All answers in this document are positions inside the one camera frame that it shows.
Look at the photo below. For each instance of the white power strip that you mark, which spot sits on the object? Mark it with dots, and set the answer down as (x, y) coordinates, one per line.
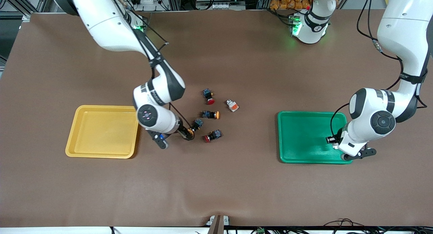
(216, 6)

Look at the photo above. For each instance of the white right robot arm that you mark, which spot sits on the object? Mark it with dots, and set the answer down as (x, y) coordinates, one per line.
(101, 21)

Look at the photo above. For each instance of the red push button switch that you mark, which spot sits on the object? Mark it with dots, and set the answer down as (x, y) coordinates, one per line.
(209, 96)
(213, 136)

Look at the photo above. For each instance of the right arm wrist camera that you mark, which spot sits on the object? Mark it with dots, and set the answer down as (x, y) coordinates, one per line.
(159, 138)

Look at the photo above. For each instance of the green plastic tray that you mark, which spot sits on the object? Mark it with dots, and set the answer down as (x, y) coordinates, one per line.
(304, 139)

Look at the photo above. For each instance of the yellow plastic tray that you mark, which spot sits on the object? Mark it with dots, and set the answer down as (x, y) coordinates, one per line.
(103, 132)

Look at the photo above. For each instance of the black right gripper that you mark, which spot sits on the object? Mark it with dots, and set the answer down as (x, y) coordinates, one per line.
(185, 132)

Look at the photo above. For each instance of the aluminium frame profile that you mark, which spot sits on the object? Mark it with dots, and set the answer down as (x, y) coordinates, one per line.
(20, 2)

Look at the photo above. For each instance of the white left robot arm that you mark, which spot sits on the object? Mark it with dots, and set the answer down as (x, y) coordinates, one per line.
(402, 24)

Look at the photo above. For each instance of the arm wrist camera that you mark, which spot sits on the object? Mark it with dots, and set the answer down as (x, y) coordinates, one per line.
(358, 154)
(159, 138)

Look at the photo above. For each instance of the yellow push button switch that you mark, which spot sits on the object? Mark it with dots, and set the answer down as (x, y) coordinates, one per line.
(198, 123)
(210, 114)

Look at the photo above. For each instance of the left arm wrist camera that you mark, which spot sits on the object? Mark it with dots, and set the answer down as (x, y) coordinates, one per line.
(358, 154)

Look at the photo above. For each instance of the orange packets pile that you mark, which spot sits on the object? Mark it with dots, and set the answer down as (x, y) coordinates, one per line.
(287, 0)

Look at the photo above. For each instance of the metal table edge bracket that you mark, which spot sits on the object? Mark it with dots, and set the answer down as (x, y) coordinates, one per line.
(217, 224)

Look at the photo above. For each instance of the brown table mat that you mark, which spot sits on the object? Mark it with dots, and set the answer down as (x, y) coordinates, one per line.
(216, 186)

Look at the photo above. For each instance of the white button with orange block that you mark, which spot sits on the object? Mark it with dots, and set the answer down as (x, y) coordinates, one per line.
(232, 106)

